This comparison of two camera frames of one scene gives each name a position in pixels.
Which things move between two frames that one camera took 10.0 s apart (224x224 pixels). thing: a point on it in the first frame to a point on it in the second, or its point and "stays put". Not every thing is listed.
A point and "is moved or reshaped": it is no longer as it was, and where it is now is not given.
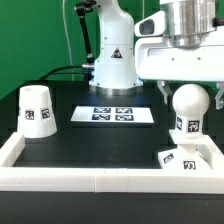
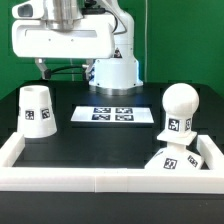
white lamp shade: (36, 113) stays put
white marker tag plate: (113, 114) stays put
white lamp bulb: (190, 102) is moved or reshaped
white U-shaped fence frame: (105, 179) stays put
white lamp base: (192, 153) is moved or reshaped
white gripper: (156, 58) to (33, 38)
